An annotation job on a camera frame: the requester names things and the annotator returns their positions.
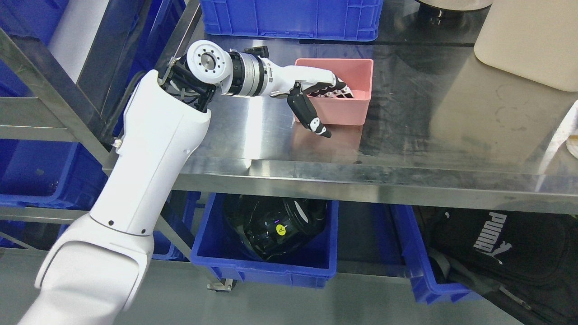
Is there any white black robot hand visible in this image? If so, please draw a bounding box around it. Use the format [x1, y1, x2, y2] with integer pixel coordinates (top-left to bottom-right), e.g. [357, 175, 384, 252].
[262, 63, 353, 138]

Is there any pink plastic storage box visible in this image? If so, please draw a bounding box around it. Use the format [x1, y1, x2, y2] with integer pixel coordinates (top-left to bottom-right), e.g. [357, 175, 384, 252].
[294, 58, 374, 126]

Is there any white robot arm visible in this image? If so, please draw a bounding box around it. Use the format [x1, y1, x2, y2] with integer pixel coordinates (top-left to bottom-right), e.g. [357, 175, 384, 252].
[19, 69, 211, 325]

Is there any beige plastic container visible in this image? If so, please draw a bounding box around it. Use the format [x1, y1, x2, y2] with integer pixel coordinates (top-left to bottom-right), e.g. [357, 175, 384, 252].
[474, 0, 578, 92]

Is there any blue crate on table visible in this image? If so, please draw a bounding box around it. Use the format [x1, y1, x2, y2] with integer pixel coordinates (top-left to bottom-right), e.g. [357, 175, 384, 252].
[200, 0, 383, 42]

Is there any black helmet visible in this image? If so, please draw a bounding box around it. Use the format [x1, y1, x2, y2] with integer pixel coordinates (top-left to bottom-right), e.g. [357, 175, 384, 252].
[222, 194, 330, 262]

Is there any blue bin with helmet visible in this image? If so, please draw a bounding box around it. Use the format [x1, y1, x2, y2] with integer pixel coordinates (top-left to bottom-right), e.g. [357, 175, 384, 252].
[190, 193, 340, 289]

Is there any blue bin with bag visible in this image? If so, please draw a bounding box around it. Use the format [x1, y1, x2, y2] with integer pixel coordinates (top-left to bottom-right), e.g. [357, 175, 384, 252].
[389, 205, 483, 305]

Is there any blue bin lower left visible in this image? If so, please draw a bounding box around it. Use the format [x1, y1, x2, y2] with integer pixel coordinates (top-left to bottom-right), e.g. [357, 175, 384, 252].
[0, 139, 107, 210]

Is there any black Puma bag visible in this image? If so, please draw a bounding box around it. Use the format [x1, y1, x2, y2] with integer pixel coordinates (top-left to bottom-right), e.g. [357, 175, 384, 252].
[423, 208, 578, 325]

